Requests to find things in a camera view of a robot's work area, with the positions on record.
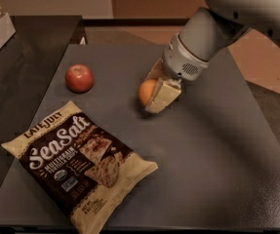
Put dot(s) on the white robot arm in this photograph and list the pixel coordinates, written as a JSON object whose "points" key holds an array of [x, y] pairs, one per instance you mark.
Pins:
{"points": [[210, 29]]}

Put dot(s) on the orange fruit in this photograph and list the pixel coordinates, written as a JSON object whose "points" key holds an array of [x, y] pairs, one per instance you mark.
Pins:
{"points": [[145, 91]]}

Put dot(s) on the dark side counter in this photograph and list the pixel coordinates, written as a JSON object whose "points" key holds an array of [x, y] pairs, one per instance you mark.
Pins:
{"points": [[28, 62]]}

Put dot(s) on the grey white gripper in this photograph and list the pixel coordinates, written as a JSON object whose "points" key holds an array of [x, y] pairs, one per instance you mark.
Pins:
{"points": [[180, 60]]}

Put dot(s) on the red apple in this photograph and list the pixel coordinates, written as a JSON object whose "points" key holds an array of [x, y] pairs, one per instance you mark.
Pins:
{"points": [[79, 78]]}

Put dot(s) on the brown sea salt chip bag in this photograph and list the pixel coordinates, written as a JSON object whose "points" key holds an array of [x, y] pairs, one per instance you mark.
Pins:
{"points": [[87, 171]]}

